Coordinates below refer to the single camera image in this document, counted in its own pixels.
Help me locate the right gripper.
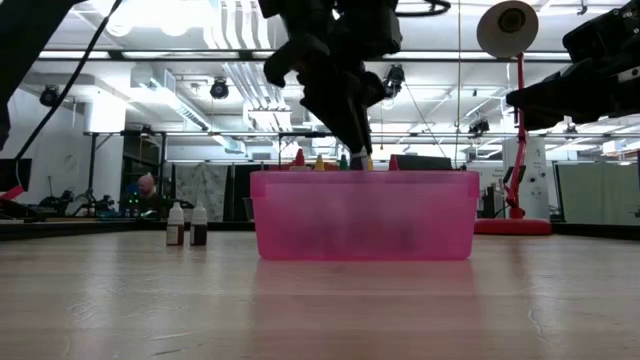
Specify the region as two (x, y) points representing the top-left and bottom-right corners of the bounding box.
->
(505, 0), (640, 133)

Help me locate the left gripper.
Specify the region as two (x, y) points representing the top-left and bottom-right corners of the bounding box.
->
(272, 0), (404, 156)

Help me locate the black monitor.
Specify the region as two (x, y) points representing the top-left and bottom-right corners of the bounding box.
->
(397, 153), (454, 172)

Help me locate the white machine cabinet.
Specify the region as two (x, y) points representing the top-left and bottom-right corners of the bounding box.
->
(502, 137), (551, 221)

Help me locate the pink translucent plastic bin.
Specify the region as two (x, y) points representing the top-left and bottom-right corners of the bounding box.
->
(249, 169), (481, 262)

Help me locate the green partition panel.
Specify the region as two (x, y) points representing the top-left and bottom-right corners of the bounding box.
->
(555, 162), (640, 226)

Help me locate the red desk lamp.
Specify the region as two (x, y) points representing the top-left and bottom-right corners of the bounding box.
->
(473, 0), (554, 237)

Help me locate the grey marbled panel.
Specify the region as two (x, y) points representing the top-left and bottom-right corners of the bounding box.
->
(172, 162), (236, 224)

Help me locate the person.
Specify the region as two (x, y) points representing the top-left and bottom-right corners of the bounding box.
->
(127, 172), (166, 219)

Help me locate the black overhead camera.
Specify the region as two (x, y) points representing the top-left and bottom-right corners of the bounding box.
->
(383, 63), (407, 100)

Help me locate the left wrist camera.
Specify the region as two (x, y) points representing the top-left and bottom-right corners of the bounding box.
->
(263, 35), (332, 89)

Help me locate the black wall screen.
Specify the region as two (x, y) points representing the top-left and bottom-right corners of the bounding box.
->
(0, 158), (34, 194)

